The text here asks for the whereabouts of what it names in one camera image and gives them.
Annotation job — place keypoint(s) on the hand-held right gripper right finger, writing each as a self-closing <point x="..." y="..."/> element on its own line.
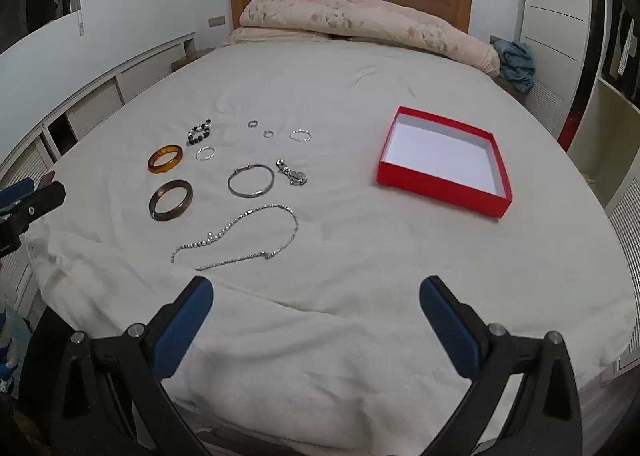
<point x="450" y="331"/>

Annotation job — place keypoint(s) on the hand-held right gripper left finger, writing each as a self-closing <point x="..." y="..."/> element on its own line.
<point x="185" y="326"/>

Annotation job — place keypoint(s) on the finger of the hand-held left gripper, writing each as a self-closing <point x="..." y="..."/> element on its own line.
<point x="14" y="192"/>
<point x="47" y="198"/>

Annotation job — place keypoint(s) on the dark brown bangle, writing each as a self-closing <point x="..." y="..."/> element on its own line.
<point x="156" y="206"/>

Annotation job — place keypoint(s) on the amber bangle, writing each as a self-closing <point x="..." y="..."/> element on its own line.
<point x="152" y="164"/>

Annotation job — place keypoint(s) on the silver bangle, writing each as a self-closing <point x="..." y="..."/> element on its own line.
<point x="235" y="188"/>

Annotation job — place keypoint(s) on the red jewelry box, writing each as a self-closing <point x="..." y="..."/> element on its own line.
<point x="440" y="156"/>

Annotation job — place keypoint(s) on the silver wristwatch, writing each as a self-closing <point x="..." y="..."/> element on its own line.
<point x="295" y="177"/>

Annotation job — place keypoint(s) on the white low cabinets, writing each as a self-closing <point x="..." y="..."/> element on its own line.
<point x="90" y="101"/>

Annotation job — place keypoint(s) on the blue white object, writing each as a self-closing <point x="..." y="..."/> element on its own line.
<point x="6" y="346"/>

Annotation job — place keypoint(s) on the brown nightstand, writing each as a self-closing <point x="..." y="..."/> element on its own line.
<point x="187" y="59"/>

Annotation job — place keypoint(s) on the red object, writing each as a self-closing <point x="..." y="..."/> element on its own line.
<point x="570" y="131"/>

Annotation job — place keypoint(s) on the ribbed bedside bench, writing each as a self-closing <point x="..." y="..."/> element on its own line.
<point x="547" y="106"/>

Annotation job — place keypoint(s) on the cream shelf unit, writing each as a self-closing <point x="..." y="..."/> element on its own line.
<point x="610" y="136"/>

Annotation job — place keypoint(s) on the beige pillow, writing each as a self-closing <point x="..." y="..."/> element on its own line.
<point x="260" y="35"/>

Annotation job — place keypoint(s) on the blue cloth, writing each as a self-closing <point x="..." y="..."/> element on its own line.
<point x="515" y="61"/>

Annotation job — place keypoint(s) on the beige floral comforter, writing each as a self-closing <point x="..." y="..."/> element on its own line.
<point x="375" y="21"/>

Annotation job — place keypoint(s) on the beige wall switch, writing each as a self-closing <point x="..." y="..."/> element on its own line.
<point x="216" y="21"/>

